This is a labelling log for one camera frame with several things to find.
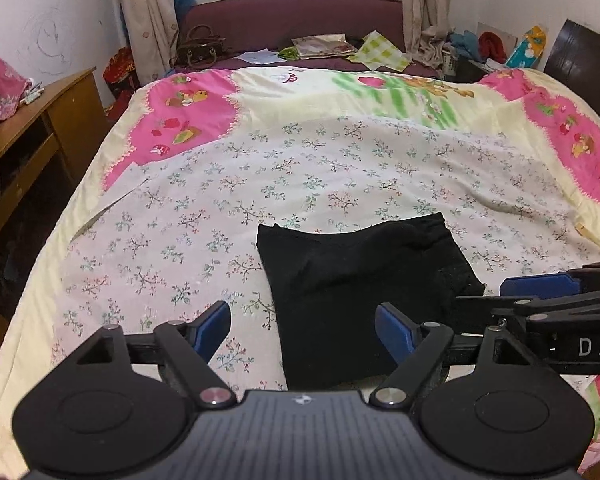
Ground beige left curtain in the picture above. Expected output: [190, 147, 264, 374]
[120, 0, 178, 86]

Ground red bag on floor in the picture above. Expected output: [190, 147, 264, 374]
[102, 47, 140, 124]

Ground floral white bed sheet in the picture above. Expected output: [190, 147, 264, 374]
[52, 117, 600, 391]

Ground dark wooden headboard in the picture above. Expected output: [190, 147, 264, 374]
[544, 20, 600, 116]

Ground pile of clothes in corner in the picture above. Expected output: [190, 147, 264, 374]
[443, 25, 547, 82]

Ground brown wooden desk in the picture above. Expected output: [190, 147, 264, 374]
[0, 68, 109, 320]

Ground green checkered cloth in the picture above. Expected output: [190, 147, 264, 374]
[348, 30, 412, 73]

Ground black pants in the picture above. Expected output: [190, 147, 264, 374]
[257, 214, 486, 390]

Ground flat packaged item on bench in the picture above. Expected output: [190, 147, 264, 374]
[291, 34, 358, 60]

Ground brown leather handbag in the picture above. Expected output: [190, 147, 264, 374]
[174, 24, 228, 68]

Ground pink yellow cartoon quilt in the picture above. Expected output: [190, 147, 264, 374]
[0, 67, 600, 479]

